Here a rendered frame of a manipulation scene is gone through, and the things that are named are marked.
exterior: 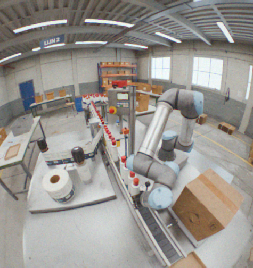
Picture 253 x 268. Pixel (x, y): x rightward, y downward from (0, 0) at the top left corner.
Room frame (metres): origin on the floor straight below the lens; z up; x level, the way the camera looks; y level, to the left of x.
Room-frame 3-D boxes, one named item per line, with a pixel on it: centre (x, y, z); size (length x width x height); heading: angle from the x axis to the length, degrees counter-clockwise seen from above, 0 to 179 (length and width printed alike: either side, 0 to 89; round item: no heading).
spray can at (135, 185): (0.38, -0.05, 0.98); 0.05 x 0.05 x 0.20
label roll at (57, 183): (0.39, 0.47, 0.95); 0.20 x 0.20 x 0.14
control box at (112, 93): (0.84, 0.04, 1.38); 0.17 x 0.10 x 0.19; 77
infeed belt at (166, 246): (0.70, 0.07, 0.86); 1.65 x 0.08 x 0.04; 22
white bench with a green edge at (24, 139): (1.39, 2.12, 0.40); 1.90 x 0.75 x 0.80; 29
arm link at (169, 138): (0.76, -0.36, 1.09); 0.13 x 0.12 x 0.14; 54
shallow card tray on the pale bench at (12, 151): (0.87, 1.69, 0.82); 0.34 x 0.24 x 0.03; 35
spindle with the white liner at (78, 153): (0.53, 0.31, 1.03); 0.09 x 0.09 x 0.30
